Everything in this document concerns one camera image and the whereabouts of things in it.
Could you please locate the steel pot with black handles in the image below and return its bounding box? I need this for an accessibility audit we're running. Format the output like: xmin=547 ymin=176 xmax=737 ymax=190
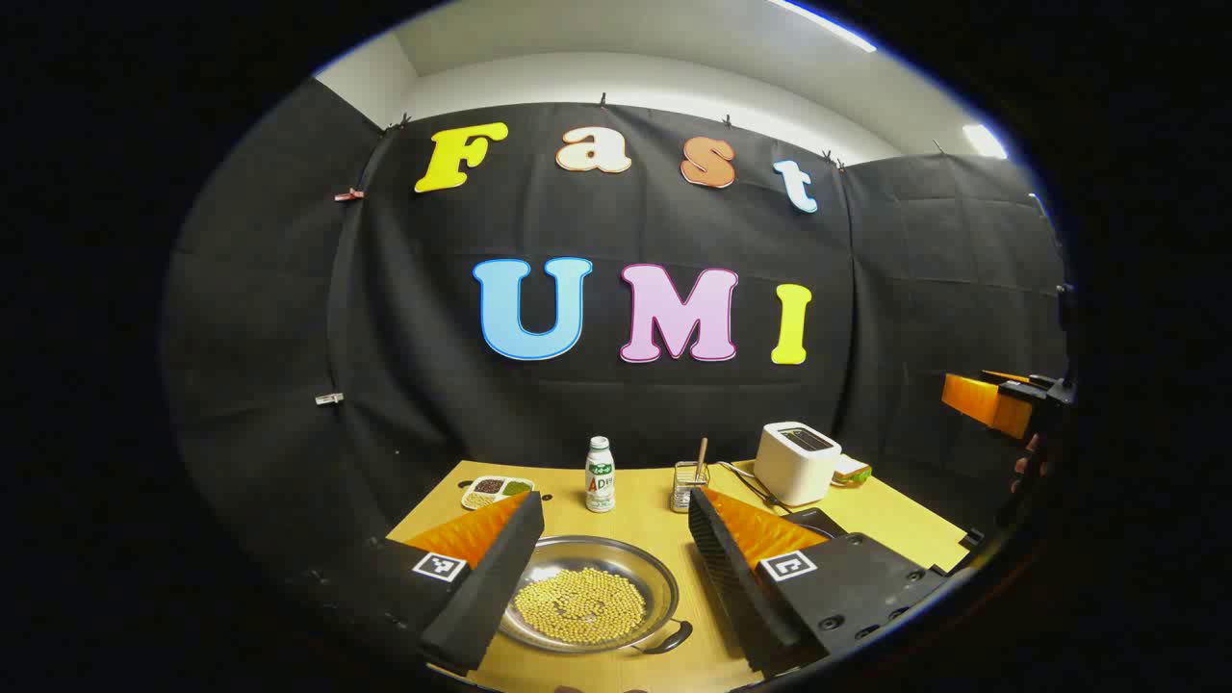
xmin=499 ymin=535 xmax=694 ymax=657

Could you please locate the wire mesh utensil holder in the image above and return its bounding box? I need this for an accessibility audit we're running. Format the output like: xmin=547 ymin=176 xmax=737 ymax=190
xmin=670 ymin=461 xmax=712 ymax=514

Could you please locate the ceiling light panel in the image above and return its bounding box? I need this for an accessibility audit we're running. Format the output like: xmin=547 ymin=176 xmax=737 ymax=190
xmin=962 ymin=122 xmax=1010 ymax=161

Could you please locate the toaster power cable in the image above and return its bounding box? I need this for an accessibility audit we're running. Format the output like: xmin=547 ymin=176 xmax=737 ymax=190
xmin=716 ymin=461 xmax=792 ymax=510

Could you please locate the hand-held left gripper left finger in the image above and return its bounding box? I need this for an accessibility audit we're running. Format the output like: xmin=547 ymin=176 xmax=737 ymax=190
xmin=289 ymin=489 xmax=547 ymax=677

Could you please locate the white toaster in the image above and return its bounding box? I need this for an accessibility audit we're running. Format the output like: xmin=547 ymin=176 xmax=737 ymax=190
xmin=753 ymin=422 xmax=844 ymax=508

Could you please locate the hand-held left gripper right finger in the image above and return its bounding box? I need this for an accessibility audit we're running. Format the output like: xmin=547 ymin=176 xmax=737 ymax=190
xmin=686 ymin=486 xmax=954 ymax=680

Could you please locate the white bottle with green label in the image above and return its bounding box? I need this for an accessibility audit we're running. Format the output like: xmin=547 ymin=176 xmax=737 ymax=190
xmin=584 ymin=436 xmax=618 ymax=514

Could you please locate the pile of yellow soybeans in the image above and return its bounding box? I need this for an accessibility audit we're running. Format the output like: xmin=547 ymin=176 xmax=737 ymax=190
xmin=513 ymin=566 xmax=649 ymax=646

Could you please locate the white sectioned dish of beans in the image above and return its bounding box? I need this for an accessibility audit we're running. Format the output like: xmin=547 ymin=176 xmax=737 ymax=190
xmin=461 ymin=475 xmax=536 ymax=511

